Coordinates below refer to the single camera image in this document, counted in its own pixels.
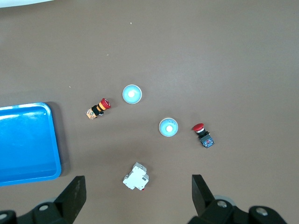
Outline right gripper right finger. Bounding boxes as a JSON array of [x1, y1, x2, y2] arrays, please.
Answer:
[[188, 174, 250, 224]]

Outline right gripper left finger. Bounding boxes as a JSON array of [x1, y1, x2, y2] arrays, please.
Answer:
[[16, 175, 86, 224]]

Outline scratched blue call bell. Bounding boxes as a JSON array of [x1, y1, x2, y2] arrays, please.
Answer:
[[158, 118, 179, 138]]

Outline red mushroom push button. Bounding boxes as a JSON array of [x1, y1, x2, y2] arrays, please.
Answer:
[[192, 123, 215, 149]]

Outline blue plastic tray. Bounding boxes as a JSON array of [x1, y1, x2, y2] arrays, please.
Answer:
[[0, 102, 62, 187]]

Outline white circuit breaker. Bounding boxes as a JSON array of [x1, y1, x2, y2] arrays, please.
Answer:
[[122, 162, 150, 191]]

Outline red yellow emergency stop button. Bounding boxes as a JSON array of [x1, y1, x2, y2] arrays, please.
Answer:
[[85, 98, 112, 121]]

